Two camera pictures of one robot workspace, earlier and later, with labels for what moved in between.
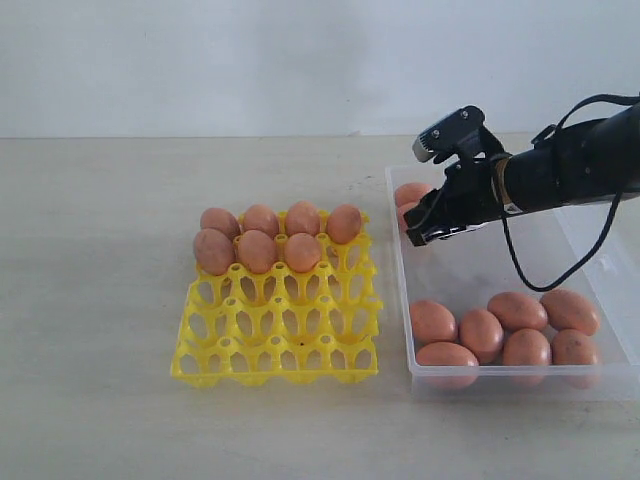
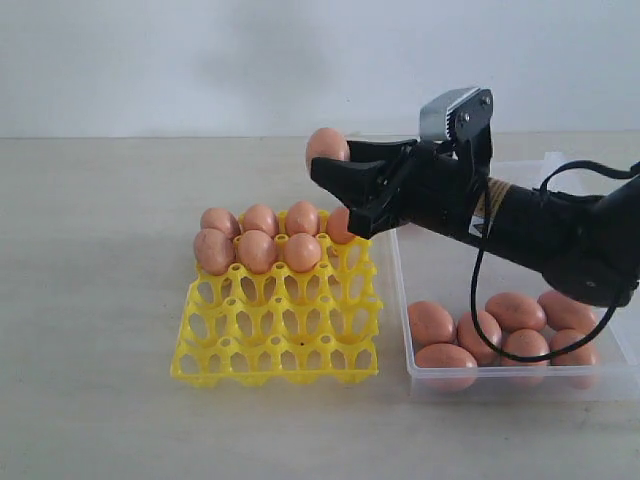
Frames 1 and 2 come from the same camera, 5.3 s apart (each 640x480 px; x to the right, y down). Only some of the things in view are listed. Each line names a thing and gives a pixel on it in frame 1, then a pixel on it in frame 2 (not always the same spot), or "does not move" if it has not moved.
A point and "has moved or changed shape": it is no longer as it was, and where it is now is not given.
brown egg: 302,252 does not move
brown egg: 406,201 has moved or changed shape
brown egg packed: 344,224 does not move
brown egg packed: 220,219 does not move
